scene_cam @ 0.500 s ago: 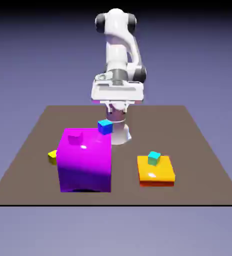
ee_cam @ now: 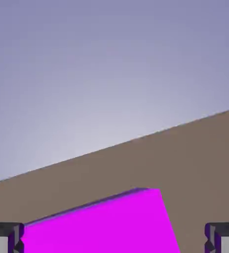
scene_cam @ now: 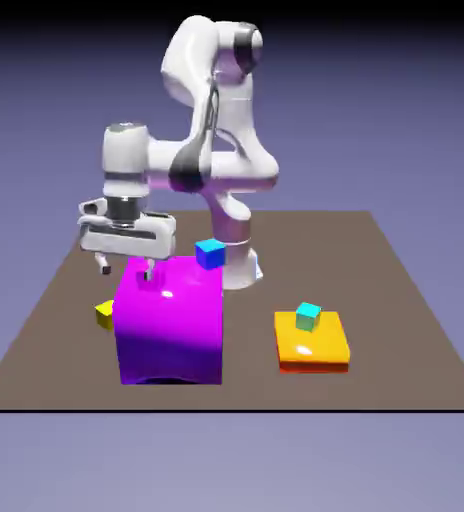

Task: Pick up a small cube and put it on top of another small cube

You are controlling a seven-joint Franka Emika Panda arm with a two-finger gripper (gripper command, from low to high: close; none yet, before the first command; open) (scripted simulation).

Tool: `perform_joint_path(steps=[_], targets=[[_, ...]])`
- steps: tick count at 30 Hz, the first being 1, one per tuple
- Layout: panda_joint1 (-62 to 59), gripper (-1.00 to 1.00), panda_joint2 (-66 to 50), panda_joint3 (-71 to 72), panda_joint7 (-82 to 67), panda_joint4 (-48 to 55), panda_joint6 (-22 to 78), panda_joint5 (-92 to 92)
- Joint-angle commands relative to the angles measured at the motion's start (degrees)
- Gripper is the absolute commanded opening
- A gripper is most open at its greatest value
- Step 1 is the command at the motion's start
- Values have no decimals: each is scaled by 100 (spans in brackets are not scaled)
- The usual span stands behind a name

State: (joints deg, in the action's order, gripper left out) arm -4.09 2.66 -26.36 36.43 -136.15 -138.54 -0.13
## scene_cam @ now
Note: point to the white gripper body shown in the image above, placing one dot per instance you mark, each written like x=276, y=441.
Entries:
x=136, y=240

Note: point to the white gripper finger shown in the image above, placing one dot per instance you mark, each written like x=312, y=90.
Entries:
x=148, y=271
x=103, y=266

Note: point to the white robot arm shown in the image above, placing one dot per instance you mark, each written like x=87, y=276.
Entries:
x=224, y=112

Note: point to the small yellow cube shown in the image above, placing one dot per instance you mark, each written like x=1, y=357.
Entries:
x=104, y=315

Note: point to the small blue cube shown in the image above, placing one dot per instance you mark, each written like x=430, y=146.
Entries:
x=211, y=254

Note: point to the small cyan cube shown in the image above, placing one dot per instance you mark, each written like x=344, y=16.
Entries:
x=308, y=316

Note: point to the large magenta box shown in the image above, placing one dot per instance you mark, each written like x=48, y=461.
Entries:
x=168, y=320

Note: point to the large orange box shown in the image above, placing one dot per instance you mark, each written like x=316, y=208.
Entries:
x=316, y=344

